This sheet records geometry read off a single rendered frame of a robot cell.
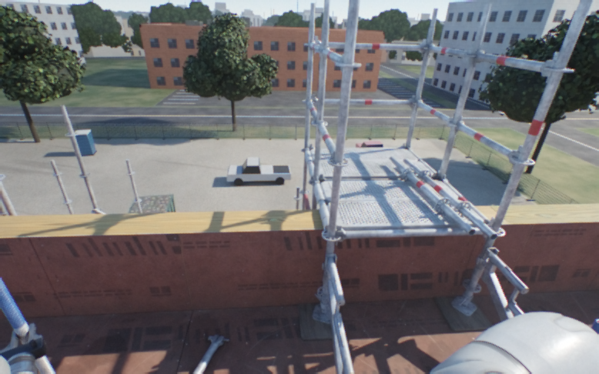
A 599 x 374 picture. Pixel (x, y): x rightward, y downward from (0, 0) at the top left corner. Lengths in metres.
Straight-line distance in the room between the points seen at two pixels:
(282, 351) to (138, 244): 1.15
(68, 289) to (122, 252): 0.53
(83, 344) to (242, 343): 1.04
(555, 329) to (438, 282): 2.12
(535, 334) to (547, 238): 2.36
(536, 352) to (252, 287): 2.00
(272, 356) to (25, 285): 1.70
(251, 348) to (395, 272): 1.14
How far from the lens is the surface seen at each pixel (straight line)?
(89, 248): 2.39
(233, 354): 2.30
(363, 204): 2.27
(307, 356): 2.27
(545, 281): 3.25
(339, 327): 1.89
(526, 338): 0.56
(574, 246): 3.14
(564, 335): 0.60
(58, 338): 2.78
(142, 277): 2.43
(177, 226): 2.18
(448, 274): 2.68
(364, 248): 2.23
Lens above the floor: 1.90
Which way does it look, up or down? 28 degrees down
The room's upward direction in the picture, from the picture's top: 2 degrees clockwise
